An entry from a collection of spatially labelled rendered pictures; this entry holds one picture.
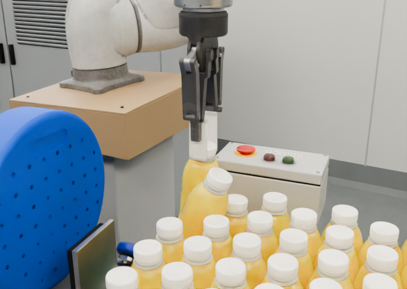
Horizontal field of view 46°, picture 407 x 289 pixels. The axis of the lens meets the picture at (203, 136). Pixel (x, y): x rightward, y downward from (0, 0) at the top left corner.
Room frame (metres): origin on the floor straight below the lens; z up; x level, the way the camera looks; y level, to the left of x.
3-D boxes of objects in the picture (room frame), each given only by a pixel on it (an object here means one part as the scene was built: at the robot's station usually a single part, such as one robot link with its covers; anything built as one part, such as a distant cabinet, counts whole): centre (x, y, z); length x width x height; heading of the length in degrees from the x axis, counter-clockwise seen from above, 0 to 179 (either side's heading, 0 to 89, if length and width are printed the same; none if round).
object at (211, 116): (0.77, -0.01, 1.17); 0.03 x 0.01 x 0.07; 68
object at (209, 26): (0.75, 0.00, 1.33); 0.08 x 0.07 x 0.09; 158
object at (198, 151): (0.72, 0.01, 1.17); 0.03 x 0.01 x 0.07; 68
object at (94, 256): (0.64, 0.17, 0.99); 0.10 x 0.02 x 0.12; 158
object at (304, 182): (0.83, -0.13, 1.05); 0.20 x 0.10 x 0.10; 68
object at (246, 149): (0.85, -0.08, 1.11); 0.04 x 0.04 x 0.01
